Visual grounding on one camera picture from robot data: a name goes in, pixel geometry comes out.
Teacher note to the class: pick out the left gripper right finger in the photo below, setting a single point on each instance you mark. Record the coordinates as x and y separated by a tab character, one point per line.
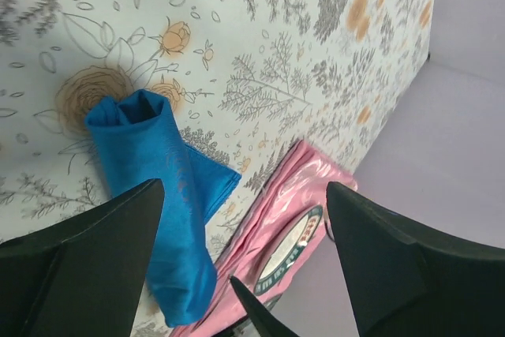
407	279

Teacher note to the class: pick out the blue cloth napkin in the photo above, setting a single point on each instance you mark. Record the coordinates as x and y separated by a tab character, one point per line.
137	139

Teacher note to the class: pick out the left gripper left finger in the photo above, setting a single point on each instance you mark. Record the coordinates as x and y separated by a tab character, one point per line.
84	275

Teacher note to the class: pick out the floral tablecloth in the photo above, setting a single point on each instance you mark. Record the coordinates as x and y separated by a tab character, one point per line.
246	78

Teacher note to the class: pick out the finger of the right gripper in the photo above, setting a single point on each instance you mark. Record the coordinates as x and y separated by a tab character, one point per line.
262	319

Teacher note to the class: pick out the white plate green rim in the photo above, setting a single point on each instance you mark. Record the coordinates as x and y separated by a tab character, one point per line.
283	252

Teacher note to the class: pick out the pink floral placemat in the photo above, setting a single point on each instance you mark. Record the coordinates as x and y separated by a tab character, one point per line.
299	182

